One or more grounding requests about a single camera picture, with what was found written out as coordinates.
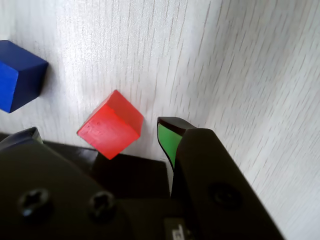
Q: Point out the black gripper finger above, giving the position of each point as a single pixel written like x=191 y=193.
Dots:
x=50 y=190
x=212 y=175

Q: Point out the red wooden cube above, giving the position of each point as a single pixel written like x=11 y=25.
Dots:
x=110 y=130

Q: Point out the blue wooden cube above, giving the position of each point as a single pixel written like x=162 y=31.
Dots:
x=15 y=77

